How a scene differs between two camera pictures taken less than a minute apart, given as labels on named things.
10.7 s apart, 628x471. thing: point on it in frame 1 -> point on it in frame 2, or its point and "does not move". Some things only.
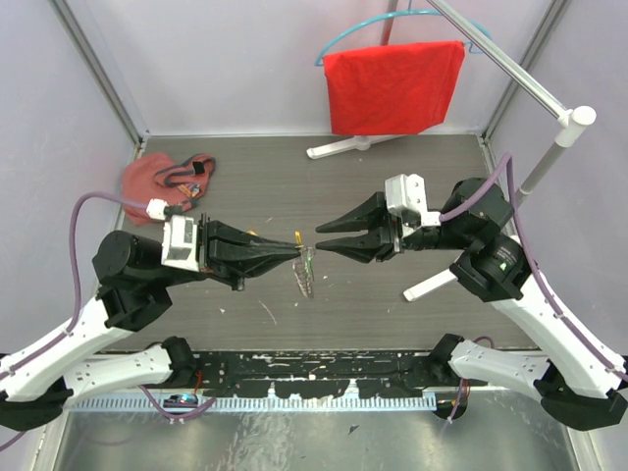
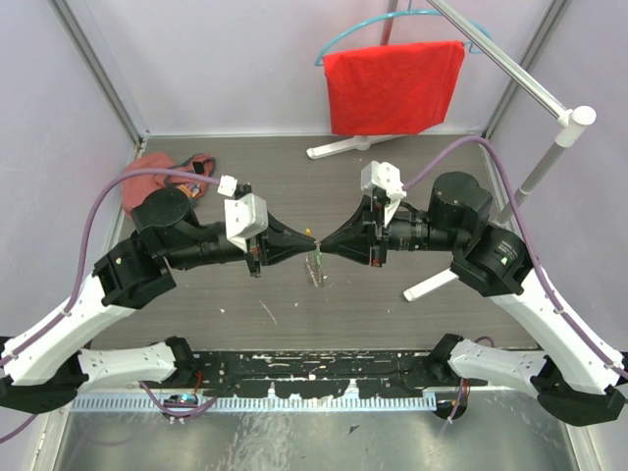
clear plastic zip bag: x=302 y=266 -> x=313 y=264
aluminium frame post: x=105 y=69 does not move
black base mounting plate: x=375 y=375 does not move
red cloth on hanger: x=392 y=89 does not move
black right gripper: x=370 y=214 does not move
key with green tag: x=308 y=265 -> x=318 y=256
